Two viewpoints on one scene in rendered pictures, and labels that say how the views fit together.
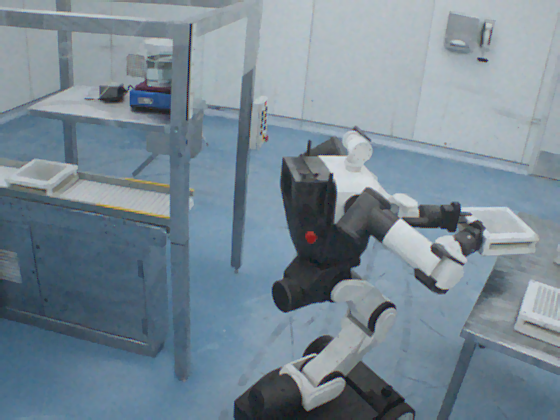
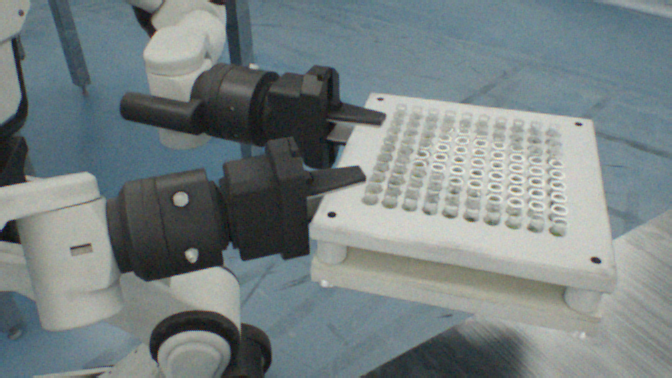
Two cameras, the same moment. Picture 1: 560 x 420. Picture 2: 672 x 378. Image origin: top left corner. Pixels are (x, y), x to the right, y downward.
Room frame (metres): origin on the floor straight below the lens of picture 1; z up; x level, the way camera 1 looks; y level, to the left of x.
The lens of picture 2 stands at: (1.33, -0.90, 1.32)
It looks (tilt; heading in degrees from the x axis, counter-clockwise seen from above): 37 degrees down; 29
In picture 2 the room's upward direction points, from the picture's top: straight up
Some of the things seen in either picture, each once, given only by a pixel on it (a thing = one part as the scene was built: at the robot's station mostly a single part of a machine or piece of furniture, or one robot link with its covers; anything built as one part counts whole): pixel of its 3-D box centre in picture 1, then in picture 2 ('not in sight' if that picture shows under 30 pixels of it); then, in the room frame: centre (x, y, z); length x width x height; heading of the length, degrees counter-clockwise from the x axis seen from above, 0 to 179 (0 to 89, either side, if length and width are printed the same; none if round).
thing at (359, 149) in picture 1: (356, 149); not in sight; (1.63, -0.18, 1.28); 0.10 x 0.07 x 0.09; 15
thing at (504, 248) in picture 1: (493, 235); (459, 211); (1.79, -0.78, 0.95); 0.24 x 0.24 x 0.02; 15
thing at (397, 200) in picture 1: (401, 208); (182, 71); (1.82, -0.40, 1.00); 0.13 x 0.07 x 0.09; 33
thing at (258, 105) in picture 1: (258, 122); not in sight; (2.83, 0.23, 0.94); 0.17 x 0.06 x 0.26; 172
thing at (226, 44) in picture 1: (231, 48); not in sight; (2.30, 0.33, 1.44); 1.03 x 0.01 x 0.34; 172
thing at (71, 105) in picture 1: (117, 107); not in sight; (2.03, 0.74, 1.22); 0.62 x 0.38 x 0.04; 82
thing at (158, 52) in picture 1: (163, 59); not in sight; (2.05, 0.56, 1.42); 0.15 x 0.15 x 0.19
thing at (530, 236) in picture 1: (497, 223); (466, 173); (1.79, -0.78, 1.00); 0.25 x 0.24 x 0.02; 105
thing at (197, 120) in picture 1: (174, 128); not in sight; (2.14, 0.52, 1.11); 0.22 x 0.11 x 0.20; 82
